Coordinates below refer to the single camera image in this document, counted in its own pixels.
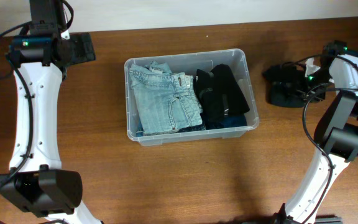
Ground small black garment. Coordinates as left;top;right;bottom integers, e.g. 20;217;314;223
262;62;308;108

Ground blue garment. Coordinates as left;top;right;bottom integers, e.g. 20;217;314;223
201;114;247;129

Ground large black garment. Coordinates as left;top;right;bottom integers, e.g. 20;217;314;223
195;64;250;123

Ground light blue jeans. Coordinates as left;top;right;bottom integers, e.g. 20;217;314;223
129;61;204;129

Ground dark blue jeans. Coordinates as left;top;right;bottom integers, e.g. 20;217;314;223
135;121;206;137

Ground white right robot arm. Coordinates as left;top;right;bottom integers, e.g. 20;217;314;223
271;40;358;224

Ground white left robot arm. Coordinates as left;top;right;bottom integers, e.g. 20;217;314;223
0;0;98;223

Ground clear plastic storage bin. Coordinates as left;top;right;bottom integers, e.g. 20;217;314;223
124;49;260;146

